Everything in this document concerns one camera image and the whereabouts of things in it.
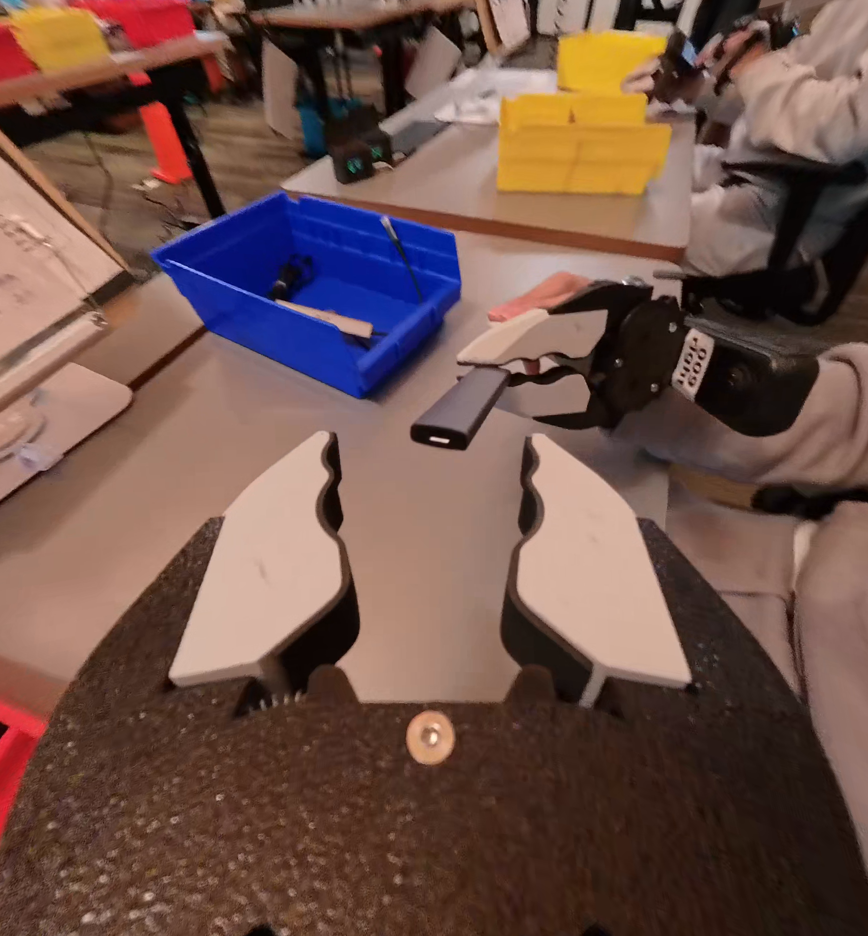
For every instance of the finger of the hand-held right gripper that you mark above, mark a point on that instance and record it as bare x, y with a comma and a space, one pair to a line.
554, 398
536, 336

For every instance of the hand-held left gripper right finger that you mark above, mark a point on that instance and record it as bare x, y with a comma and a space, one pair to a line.
594, 585

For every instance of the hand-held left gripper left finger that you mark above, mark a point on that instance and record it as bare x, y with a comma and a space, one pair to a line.
258, 570

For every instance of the dark grey USB adapter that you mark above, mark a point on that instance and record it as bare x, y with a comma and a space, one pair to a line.
459, 409

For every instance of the person's right forearm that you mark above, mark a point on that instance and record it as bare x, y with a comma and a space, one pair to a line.
843, 417

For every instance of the grey neighbouring desk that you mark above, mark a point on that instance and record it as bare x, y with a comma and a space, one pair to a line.
448, 183

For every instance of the person's right hand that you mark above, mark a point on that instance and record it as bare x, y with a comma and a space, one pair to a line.
543, 292

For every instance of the black office chair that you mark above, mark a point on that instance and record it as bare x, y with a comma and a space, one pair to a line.
814, 241

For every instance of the blue plastic bin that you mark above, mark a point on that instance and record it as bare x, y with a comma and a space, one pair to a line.
375, 344

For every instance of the stack of yellow bins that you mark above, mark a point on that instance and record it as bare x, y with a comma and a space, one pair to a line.
580, 153

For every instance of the tan flat stick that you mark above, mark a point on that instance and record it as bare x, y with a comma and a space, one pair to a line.
331, 319

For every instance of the white papers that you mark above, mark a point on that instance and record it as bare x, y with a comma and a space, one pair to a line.
492, 99

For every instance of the black box with green display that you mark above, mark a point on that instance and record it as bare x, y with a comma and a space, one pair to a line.
357, 150

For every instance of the person's grey clothing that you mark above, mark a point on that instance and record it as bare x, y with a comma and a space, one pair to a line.
850, 658

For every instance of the yellow plastic bin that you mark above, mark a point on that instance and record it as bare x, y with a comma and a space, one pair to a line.
61, 36
602, 62

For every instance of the white document board stand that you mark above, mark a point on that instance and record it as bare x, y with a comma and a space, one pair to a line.
17, 278

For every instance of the orange cone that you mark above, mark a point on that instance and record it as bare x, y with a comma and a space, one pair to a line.
167, 142

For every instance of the wooden top table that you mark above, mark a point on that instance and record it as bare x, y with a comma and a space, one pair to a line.
90, 69

